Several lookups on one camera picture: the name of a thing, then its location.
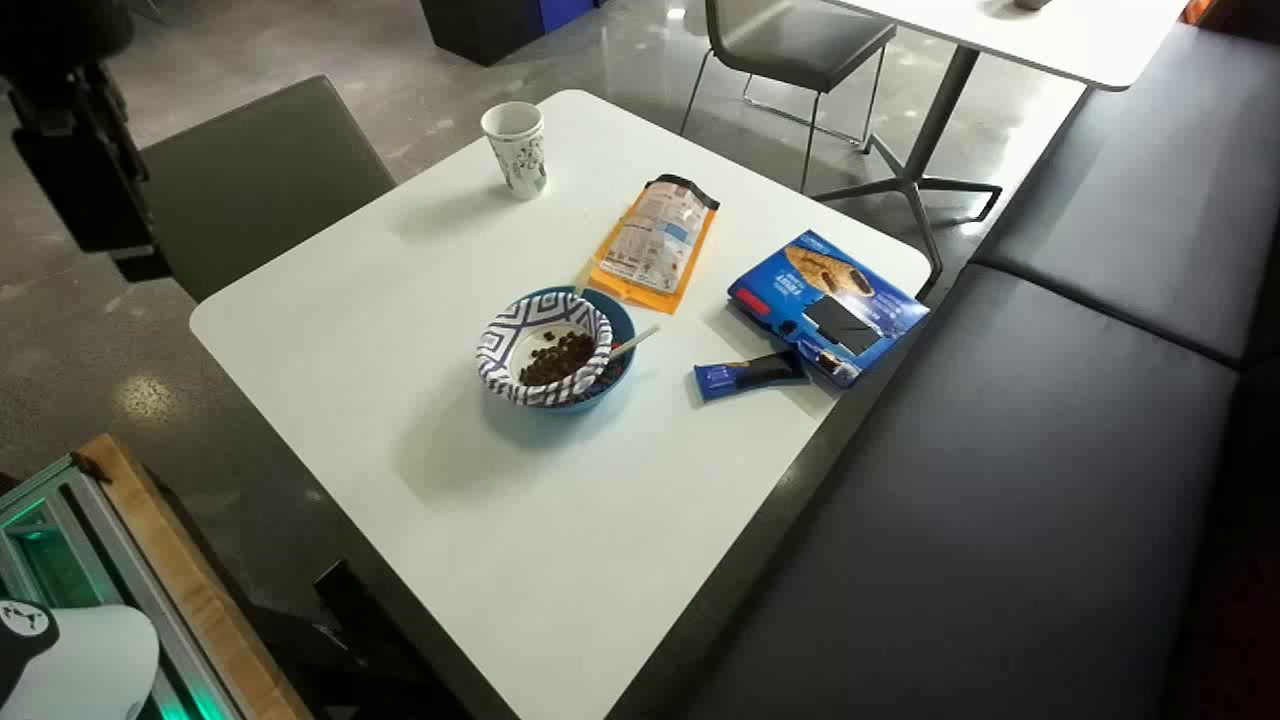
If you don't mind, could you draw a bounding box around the blue plastic bowl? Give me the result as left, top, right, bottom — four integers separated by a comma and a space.
479, 282, 641, 412

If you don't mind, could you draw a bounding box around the blue cookie box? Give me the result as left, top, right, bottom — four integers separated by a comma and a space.
726, 234, 926, 389

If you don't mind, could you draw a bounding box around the white patterned paper cup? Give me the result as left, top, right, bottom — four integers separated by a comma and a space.
479, 101, 546, 202

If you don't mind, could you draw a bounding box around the dark grey chair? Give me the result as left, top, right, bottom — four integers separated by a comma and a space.
145, 76, 397, 302

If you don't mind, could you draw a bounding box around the orange snack packet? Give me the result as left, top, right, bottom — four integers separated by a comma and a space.
589, 172, 718, 314

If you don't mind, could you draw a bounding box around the wooden plank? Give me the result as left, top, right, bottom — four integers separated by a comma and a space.
74, 436, 311, 720

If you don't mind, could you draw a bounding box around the black bench seat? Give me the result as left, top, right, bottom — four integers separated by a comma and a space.
672, 26, 1280, 720

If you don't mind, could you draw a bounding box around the small blue snack wrapper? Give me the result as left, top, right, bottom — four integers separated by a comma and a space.
691, 352, 802, 400

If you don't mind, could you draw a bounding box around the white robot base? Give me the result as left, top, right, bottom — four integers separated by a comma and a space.
0, 599, 159, 720

